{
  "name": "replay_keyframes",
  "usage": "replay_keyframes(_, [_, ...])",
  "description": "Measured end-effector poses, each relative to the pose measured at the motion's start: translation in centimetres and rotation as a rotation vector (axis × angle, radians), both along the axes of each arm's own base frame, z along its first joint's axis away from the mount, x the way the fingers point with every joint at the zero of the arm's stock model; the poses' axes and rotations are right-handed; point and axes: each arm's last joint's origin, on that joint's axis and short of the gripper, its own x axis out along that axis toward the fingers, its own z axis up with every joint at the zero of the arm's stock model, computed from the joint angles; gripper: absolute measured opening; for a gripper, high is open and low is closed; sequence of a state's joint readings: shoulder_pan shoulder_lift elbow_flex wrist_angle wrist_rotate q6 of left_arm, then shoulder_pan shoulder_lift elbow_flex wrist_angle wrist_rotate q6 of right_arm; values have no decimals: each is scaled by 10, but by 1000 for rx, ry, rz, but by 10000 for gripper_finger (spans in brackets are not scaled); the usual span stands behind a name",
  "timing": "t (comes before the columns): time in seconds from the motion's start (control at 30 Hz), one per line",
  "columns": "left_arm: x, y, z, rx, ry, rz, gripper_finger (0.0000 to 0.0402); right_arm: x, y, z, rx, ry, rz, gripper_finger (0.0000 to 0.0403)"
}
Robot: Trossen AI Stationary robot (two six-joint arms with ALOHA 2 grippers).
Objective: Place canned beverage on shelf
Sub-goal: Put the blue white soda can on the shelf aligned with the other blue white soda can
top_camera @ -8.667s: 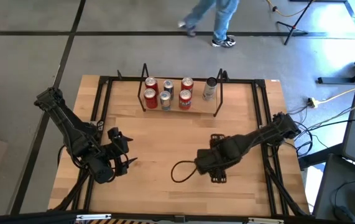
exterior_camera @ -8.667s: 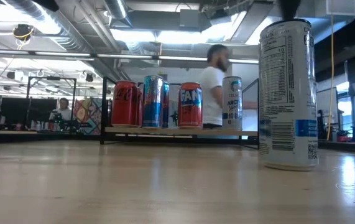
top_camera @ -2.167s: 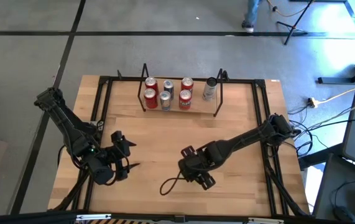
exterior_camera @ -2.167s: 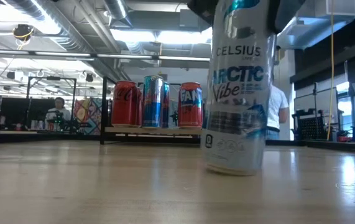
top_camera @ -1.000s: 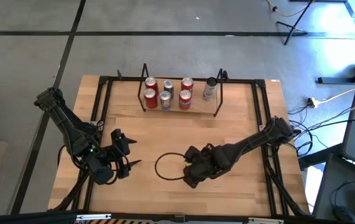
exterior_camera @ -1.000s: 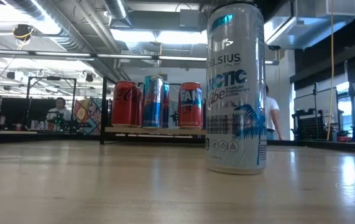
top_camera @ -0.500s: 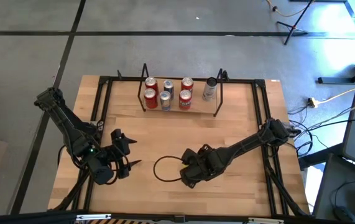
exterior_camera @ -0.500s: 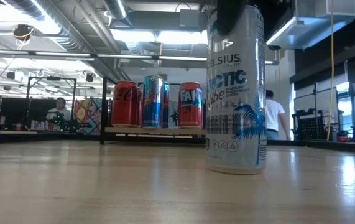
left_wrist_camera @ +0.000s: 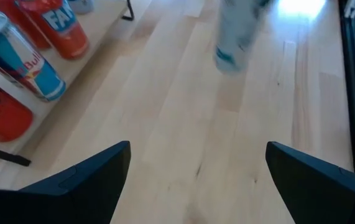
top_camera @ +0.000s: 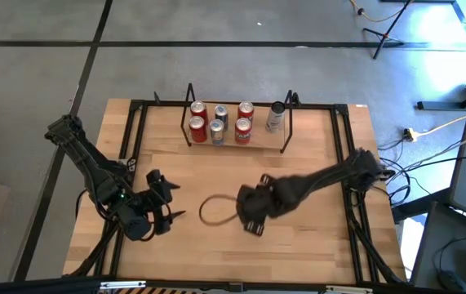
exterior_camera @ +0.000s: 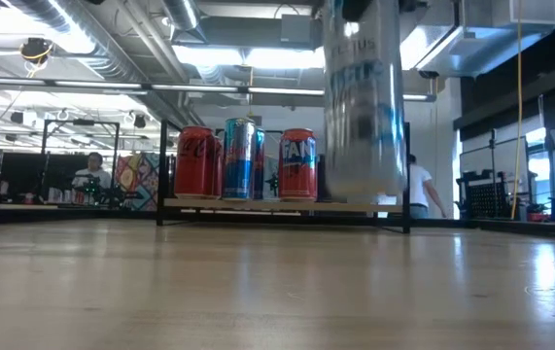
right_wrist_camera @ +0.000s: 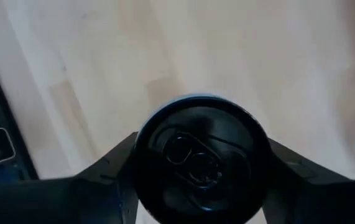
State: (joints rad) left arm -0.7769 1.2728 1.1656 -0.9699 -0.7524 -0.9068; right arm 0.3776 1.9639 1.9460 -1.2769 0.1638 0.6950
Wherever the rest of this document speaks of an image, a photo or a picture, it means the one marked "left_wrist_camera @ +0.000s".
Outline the red Fanta can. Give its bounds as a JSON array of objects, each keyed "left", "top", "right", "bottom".
[
  {"left": 14, "top": 0, "right": 90, "bottom": 60},
  {"left": 0, "top": 0, "right": 52, "bottom": 50}
]

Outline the blue silver Red Bull can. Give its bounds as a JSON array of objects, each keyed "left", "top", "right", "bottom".
[{"left": 0, "top": 12, "right": 67, "bottom": 103}]

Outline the red Coca-Cola can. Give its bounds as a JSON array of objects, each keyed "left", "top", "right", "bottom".
[{"left": 0, "top": 73, "right": 34, "bottom": 143}]

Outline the white blue slim can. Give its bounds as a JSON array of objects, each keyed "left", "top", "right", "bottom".
[{"left": 213, "top": 0, "right": 274, "bottom": 75}]

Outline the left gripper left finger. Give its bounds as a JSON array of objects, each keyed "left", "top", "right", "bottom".
[{"left": 0, "top": 141, "right": 131, "bottom": 224}]

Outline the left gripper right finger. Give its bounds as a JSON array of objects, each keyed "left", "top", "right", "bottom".
[{"left": 265, "top": 141, "right": 355, "bottom": 224}]

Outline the wooden shelf board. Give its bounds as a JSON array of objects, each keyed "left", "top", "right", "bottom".
[{"left": 0, "top": 0, "right": 131, "bottom": 190}]

